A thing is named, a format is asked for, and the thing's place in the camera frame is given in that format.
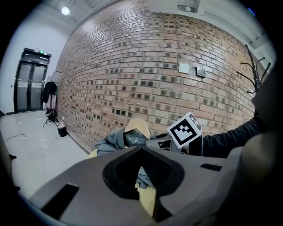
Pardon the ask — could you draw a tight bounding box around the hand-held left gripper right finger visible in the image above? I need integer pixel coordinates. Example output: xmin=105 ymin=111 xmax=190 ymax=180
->
xmin=141 ymin=145 xmax=244 ymax=223

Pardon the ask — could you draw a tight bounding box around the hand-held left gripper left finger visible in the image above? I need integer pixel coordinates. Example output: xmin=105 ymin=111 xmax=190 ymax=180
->
xmin=28 ymin=145 xmax=155 ymax=223

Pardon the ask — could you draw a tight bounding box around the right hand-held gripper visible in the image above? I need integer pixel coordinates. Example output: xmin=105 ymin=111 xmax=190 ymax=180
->
xmin=145 ymin=111 xmax=203 ymax=155

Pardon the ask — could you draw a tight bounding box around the grey clothing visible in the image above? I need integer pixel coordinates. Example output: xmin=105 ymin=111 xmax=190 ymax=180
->
xmin=94 ymin=127 xmax=157 ymax=156

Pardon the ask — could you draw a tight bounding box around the wooden hanger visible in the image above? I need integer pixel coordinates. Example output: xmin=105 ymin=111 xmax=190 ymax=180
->
xmin=123 ymin=102 xmax=151 ymax=139

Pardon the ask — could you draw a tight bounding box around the black coat rack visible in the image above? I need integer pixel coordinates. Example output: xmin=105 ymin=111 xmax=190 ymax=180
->
xmin=236 ymin=44 xmax=272 ymax=94

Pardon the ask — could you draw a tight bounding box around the person's right forearm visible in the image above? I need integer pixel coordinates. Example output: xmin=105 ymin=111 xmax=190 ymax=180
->
xmin=187 ymin=116 xmax=267 ymax=158

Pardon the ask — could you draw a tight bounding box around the black hanging coat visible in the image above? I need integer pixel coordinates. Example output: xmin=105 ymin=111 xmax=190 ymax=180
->
xmin=41 ymin=81 xmax=58 ymax=104

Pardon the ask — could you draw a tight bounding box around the black waste bin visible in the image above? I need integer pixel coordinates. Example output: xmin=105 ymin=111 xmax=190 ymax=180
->
xmin=57 ymin=124 xmax=68 ymax=138

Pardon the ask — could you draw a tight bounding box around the black tripod stand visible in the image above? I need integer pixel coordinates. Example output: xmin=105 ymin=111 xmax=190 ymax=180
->
xmin=42 ymin=108 xmax=60 ymax=128

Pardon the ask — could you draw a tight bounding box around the pink hanging bag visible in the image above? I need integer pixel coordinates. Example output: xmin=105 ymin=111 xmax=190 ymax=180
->
xmin=45 ymin=94 xmax=57 ymax=110

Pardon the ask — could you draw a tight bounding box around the black double glass door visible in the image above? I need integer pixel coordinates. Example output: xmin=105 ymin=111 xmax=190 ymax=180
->
xmin=13 ymin=47 xmax=53 ymax=113

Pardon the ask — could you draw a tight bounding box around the grey wall switch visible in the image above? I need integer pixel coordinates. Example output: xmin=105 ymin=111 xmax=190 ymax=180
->
xmin=196 ymin=66 xmax=207 ymax=78

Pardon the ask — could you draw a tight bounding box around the white wall plate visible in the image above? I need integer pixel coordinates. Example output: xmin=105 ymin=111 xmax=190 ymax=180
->
xmin=178 ymin=63 xmax=191 ymax=74

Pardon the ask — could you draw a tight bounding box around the floor cable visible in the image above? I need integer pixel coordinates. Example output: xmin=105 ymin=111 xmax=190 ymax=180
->
xmin=4 ymin=134 xmax=27 ymax=142

